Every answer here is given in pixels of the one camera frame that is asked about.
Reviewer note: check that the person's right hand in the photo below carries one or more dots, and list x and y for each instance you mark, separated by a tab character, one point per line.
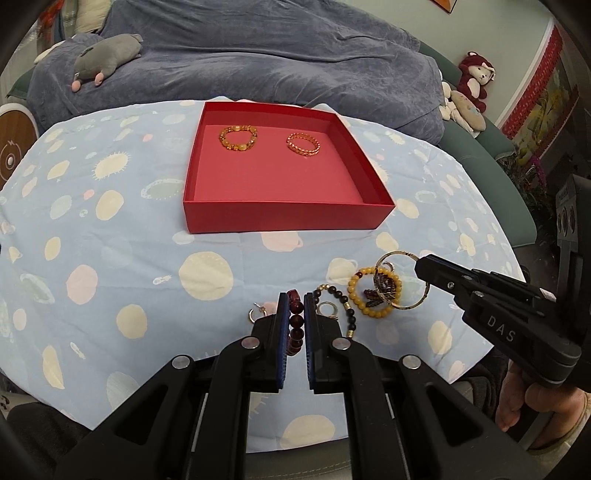
549	406

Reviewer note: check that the thin gold bangle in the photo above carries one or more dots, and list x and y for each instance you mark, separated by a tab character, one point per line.
398	252

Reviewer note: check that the red monkey plush toy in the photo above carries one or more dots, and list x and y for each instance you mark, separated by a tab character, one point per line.
471	83

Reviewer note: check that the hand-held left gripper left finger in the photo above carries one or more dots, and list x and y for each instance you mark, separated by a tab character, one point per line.
281	341

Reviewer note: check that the silver hoop earring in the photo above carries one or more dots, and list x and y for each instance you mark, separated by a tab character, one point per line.
250	315

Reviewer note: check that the potted flowers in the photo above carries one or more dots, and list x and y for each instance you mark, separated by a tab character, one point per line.
531	175

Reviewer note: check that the green sofa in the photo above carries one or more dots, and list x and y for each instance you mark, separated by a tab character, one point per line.
489	184

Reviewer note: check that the blue polka dot tablecloth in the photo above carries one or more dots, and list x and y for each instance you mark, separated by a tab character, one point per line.
115	254

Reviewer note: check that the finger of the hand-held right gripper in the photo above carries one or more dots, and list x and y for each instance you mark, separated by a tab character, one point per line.
438	272

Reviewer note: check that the round wooden board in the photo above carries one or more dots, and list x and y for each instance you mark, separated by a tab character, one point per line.
14	152

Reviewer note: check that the dark cloth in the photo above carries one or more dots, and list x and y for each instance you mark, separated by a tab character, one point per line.
41	429

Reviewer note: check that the cream pillow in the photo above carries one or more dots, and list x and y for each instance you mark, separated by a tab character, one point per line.
92	14

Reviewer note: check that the grey plush toy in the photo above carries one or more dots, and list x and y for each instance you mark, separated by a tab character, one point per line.
106	53

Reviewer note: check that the beige plush toy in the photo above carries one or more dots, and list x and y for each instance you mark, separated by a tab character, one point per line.
464	110

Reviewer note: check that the blue-grey blanket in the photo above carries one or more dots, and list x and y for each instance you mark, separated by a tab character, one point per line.
254	55

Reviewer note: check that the red wall banner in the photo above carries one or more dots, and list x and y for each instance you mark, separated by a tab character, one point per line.
531	92

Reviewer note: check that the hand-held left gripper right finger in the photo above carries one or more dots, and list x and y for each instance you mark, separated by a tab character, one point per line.
309	346

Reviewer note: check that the red cardboard box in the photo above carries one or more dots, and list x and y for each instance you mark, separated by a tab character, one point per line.
277	170

